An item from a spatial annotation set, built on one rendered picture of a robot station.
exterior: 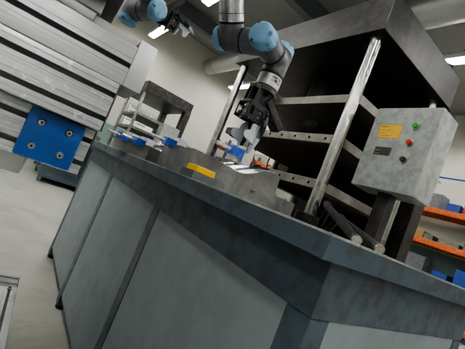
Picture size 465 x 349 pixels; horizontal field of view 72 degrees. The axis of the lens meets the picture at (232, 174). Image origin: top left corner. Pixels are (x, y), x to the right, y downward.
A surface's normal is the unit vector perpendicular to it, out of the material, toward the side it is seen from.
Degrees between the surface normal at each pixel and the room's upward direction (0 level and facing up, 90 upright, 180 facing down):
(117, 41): 90
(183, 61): 90
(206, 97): 90
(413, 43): 90
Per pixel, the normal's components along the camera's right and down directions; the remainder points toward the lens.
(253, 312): -0.76, -0.34
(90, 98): 0.49, 0.14
